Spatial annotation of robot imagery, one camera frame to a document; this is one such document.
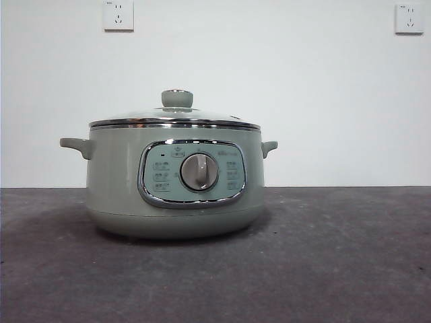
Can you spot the sage green electric cooking pot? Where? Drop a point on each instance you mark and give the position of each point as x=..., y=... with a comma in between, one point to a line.
x=114, y=175

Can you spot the glass lid with green knob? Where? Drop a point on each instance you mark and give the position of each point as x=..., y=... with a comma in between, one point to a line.
x=177, y=98

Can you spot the white wall socket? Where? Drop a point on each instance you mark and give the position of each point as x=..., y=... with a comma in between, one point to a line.
x=409, y=19
x=118, y=16

